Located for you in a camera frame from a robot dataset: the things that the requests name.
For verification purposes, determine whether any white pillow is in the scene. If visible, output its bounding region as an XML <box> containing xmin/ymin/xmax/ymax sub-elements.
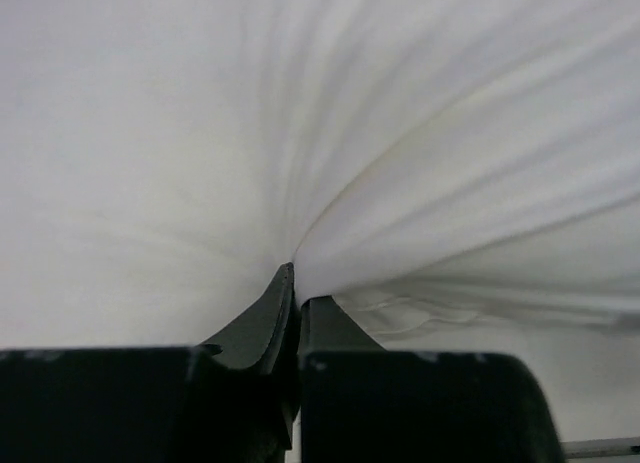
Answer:
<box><xmin>1</xmin><ymin>0</ymin><xmax>639</xmax><ymax>347</ymax></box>

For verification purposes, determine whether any aluminium table frame rail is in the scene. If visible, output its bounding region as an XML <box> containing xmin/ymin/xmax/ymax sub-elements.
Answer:
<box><xmin>562</xmin><ymin>436</ymin><xmax>639</xmax><ymax>461</ymax></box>

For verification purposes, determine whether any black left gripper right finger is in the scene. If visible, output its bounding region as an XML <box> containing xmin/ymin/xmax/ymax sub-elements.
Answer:
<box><xmin>300</xmin><ymin>297</ymin><xmax>565</xmax><ymax>462</ymax></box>

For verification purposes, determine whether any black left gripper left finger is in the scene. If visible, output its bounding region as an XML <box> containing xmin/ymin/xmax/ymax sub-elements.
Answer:
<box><xmin>1</xmin><ymin>263</ymin><xmax>300</xmax><ymax>462</ymax></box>

